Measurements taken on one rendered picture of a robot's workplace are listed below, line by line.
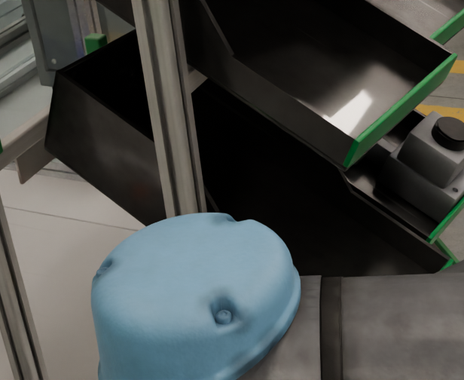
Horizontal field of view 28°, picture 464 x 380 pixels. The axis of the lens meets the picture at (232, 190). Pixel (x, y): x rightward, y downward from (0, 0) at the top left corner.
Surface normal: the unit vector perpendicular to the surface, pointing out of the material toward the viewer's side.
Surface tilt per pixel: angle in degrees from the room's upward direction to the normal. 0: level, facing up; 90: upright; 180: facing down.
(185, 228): 0
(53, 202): 0
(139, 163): 90
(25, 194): 0
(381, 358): 39
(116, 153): 90
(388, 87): 25
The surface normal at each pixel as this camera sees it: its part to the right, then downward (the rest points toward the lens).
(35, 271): -0.11, -0.86
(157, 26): -0.43, 0.50
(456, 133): 0.25, -0.69
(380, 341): -0.14, -0.47
